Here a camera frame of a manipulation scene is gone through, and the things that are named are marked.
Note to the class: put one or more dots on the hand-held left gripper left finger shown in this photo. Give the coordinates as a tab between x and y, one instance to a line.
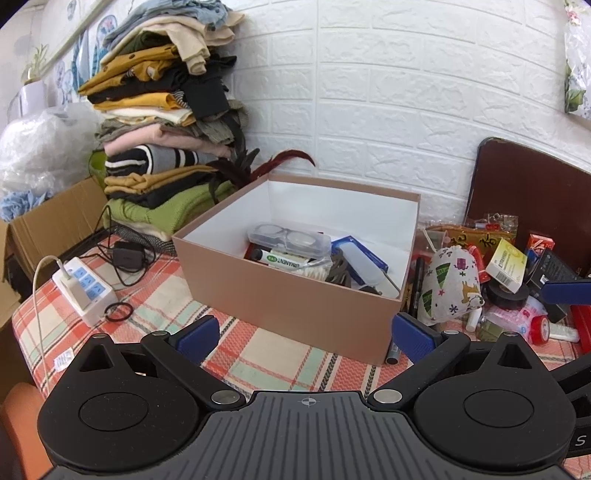
198	339

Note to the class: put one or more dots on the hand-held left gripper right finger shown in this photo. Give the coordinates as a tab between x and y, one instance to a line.
413	339

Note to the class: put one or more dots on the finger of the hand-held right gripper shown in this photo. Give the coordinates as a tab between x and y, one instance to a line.
568	291
577	374

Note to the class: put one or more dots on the large brown cardboard box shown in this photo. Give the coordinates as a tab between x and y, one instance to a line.
277	304

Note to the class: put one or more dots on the blue medicine box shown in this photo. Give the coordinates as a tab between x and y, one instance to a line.
364	251

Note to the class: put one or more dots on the white green-label marker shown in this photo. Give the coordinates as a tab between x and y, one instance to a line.
281	261

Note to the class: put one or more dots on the cotton swab pack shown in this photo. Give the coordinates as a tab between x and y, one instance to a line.
316	271

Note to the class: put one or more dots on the clear glasses case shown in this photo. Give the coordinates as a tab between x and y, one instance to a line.
291	240

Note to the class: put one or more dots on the black box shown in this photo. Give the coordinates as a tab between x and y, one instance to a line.
551	272

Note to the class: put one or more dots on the white tube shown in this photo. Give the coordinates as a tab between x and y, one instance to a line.
563	332

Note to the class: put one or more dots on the red tape roll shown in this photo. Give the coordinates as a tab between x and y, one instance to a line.
539	330

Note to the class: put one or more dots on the small red white box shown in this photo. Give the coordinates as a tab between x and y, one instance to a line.
538	243

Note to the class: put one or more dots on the plaid cloth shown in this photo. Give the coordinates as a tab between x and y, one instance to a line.
258	350

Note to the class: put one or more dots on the pink printed plastic bag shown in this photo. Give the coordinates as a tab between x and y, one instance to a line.
512	318

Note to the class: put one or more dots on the small white bottle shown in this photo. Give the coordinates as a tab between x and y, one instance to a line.
473	319

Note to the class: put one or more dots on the white printed cloth pouch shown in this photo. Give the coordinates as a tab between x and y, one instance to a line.
448	286

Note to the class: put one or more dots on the yellow white medicine box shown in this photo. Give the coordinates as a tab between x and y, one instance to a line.
505	265

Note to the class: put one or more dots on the black tape roll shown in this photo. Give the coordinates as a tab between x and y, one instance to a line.
496	297

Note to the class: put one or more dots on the black power adapter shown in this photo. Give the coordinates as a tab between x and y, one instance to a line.
129	256

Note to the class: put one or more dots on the gold patterned pouch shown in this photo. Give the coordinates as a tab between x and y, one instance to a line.
466	240

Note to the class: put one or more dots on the brown wooden board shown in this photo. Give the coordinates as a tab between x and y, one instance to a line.
521	180

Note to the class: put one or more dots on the white power strip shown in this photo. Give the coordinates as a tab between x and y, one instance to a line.
83	290

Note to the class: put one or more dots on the white label sticker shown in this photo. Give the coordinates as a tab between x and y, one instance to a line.
63	359

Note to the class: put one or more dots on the dark red feathers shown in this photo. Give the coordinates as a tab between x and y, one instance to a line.
258	170

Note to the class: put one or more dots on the corrugated cardboard carton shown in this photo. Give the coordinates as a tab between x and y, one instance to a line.
51	226

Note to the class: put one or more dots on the orange stool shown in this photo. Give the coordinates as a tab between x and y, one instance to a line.
21	415

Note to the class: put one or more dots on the pile of folded clothes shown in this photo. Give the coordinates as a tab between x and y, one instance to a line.
157	138

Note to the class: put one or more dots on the light blue cloth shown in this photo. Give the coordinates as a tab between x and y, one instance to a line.
18	205

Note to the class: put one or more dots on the floral plastic sheet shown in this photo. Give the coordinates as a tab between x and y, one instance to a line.
577	55

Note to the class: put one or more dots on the white plastic bag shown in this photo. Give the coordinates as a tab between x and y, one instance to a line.
41	147

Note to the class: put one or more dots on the white plant pot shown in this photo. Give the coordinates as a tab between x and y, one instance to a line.
32	94

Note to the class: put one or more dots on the floral wall picture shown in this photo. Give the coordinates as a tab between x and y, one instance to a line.
83	41

